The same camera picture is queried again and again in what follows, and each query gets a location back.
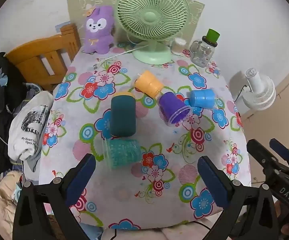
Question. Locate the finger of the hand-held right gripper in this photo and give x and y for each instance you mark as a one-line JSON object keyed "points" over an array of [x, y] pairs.
{"points": [[260, 152], [282, 150]]}

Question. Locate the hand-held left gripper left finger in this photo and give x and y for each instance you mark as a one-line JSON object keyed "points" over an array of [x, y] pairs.
{"points": [[80, 177]]}

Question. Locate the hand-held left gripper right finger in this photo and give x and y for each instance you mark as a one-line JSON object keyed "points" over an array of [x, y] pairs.
{"points": [[213, 182]]}

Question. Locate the teal glitter cup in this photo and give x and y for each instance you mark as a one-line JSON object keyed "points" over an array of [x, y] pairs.
{"points": [[123, 152]]}

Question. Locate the dark teal cup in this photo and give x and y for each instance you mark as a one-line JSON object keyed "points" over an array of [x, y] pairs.
{"points": [[123, 115]]}

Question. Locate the blue cup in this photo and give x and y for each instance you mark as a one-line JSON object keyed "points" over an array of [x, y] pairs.
{"points": [[203, 98]]}

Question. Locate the purple cup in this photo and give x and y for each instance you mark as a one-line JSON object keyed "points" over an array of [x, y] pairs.
{"points": [[172, 106]]}

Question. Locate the orange cup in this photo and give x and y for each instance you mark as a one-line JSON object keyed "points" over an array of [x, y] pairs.
{"points": [[148, 82]]}

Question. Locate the white fan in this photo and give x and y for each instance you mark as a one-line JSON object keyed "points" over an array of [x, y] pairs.
{"points": [[260, 92]]}

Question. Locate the floral tablecloth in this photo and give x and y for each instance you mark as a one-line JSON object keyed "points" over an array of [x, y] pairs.
{"points": [[169, 140]]}

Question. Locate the pink cloth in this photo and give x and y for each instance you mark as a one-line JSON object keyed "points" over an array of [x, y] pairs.
{"points": [[179, 233]]}

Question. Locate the white printed t-shirt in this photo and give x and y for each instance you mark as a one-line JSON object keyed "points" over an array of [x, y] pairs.
{"points": [[27, 130]]}

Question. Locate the beige jacket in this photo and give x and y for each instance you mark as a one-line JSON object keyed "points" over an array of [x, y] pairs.
{"points": [[2, 200]]}

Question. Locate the glass jar mug green lid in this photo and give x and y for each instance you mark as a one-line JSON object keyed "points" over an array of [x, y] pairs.
{"points": [[202, 52]]}

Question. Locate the wooden chair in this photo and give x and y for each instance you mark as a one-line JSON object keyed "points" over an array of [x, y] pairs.
{"points": [[34, 57]]}

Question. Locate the purple plush toy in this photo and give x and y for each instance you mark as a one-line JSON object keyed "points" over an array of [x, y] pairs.
{"points": [[98, 28]]}

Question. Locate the green desk fan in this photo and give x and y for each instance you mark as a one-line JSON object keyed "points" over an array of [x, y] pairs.
{"points": [[150, 17]]}

